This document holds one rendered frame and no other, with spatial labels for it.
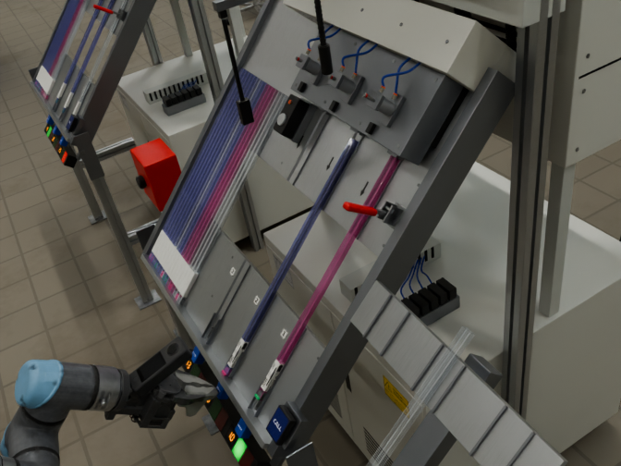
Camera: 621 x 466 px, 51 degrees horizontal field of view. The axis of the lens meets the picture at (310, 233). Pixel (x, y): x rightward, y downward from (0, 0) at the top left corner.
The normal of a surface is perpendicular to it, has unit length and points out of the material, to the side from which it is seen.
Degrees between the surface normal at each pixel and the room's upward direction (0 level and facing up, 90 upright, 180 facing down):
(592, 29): 90
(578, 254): 0
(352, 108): 47
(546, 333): 90
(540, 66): 90
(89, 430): 0
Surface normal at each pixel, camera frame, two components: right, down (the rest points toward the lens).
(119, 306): -0.14, -0.79
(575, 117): 0.50, 0.46
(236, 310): -0.73, -0.23
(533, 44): -0.85, 0.41
